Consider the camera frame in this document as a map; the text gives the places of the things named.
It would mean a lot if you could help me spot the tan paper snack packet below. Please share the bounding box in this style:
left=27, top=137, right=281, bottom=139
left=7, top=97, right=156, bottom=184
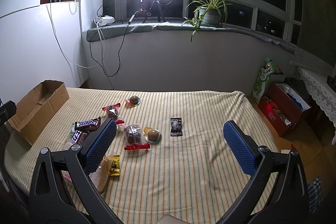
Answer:
left=89, top=156, right=113, bottom=194

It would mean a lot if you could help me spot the white red blue candy bar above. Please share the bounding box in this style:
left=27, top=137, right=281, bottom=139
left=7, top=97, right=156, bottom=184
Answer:
left=70, top=130, right=88, bottom=144

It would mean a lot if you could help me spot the yellow gold candy packet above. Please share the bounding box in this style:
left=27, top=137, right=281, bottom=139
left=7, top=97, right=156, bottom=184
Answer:
left=108, top=155, right=121, bottom=176

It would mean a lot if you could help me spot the brown Snickers bar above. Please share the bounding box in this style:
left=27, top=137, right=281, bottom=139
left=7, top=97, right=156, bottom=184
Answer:
left=74, top=117, right=101, bottom=132

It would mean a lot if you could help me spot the red-ended dark cake packet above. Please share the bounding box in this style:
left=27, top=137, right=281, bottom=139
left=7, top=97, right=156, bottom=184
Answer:
left=118, top=124, right=150, bottom=151

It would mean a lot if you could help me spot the red-ended brown cake packet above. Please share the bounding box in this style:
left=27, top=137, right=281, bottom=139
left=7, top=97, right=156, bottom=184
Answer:
left=102, top=103, right=125, bottom=124

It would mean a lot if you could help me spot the brown ball snack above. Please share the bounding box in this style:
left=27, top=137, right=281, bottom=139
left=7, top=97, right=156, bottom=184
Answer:
left=126, top=96, right=141, bottom=106
left=143, top=127, right=161, bottom=144

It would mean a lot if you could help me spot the brown cardboard box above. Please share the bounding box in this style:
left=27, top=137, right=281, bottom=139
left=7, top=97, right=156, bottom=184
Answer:
left=9, top=80, right=69, bottom=145

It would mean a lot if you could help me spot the red storage box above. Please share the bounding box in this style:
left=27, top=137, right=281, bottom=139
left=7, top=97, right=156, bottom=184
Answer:
left=258, top=83, right=311, bottom=136

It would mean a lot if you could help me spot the striped yellow table cloth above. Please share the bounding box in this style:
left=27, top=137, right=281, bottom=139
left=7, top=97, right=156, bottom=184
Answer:
left=4, top=88, right=278, bottom=223

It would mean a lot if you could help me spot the green snack bag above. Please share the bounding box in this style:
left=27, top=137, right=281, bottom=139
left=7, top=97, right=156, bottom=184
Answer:
left=251, top=58, right=285, bottom=103

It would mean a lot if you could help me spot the white lace cloth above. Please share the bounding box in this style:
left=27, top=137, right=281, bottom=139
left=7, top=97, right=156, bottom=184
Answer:
left=290, top=47, right=336, bottom=146

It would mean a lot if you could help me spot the small black snack sachet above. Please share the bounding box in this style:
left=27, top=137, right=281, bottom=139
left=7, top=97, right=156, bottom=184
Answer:
left=170, top=118, right=183, bottom=136

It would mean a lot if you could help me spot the white power strip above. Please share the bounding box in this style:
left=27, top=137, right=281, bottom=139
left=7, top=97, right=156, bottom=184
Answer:
left=94, top=15, right=115, bottom=27

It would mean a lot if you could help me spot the green potted spider plant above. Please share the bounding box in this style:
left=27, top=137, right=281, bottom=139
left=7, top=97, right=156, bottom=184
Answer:
left=181, top=0, right=228, bottom=42

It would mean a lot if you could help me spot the black light tripod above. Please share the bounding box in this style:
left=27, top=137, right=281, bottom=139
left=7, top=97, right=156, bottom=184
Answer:
left=142, top=0, right=166, bottom=23

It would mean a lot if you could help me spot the white cable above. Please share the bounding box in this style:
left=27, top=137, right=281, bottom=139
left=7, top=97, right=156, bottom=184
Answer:
left=45, top=0, right=106, bottom=70

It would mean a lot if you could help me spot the black cable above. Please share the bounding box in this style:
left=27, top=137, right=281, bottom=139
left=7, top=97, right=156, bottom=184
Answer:
left=89, top=9, right=152, bottom=78

